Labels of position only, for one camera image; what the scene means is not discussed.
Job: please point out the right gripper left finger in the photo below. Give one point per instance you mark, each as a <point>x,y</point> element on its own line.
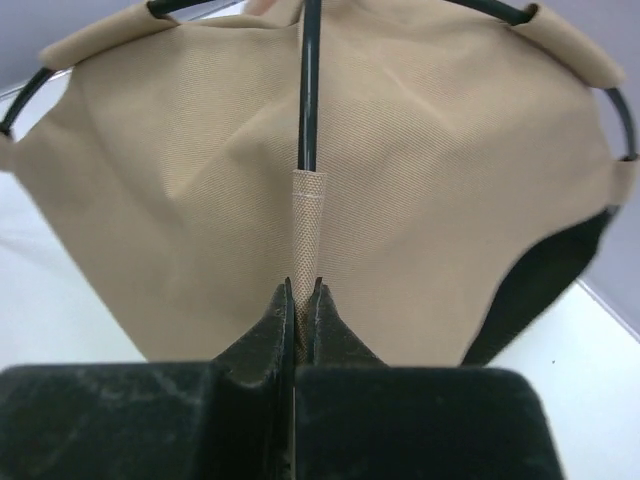
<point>225,418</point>

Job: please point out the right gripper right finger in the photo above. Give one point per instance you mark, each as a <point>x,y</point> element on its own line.
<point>358,418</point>

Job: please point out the beige black pet tent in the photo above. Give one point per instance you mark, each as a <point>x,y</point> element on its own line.
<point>463,180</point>

